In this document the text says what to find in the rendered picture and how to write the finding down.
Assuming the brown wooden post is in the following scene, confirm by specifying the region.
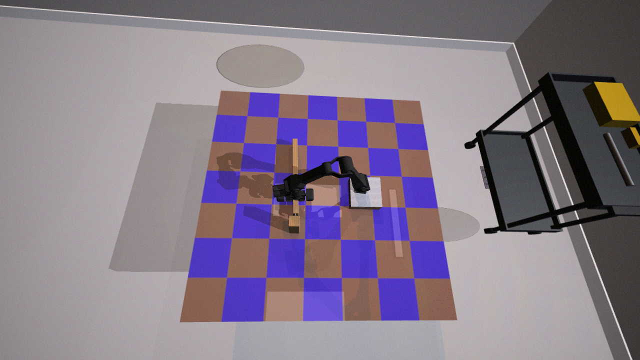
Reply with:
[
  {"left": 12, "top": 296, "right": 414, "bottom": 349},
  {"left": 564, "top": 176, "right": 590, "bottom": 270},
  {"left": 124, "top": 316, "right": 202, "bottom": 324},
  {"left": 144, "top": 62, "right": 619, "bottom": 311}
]
[{"left": 288, "top": 215, "right": 300, "bottom": 234}]

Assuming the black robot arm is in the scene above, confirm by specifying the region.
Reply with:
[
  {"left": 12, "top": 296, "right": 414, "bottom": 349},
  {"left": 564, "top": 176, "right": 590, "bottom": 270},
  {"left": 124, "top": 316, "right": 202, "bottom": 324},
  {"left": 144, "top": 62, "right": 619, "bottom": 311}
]
[{"left": 272, "top": 156, "right": 370, "bottom": 198}]

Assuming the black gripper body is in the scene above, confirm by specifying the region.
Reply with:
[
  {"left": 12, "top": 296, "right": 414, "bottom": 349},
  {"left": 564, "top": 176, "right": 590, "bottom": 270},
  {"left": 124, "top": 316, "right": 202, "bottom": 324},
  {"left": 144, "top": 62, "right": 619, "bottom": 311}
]
[{"left": 276, "top": 188, "right": 314, "bottom": 202}]

